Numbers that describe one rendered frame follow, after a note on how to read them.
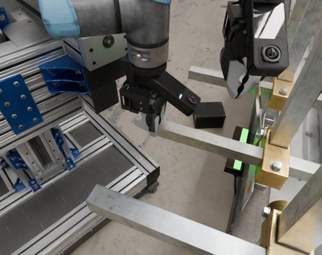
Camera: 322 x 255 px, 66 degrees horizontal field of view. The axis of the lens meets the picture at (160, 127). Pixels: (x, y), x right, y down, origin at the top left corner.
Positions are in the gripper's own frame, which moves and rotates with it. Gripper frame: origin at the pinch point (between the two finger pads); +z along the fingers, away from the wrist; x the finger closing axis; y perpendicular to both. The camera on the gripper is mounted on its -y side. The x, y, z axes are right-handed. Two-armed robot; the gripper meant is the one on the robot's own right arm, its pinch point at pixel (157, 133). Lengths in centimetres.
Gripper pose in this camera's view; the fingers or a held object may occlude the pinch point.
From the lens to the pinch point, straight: 60.7
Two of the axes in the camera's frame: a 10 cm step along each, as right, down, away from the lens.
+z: -0.2, 6.8, 7.3
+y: -9.3, -2.8, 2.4
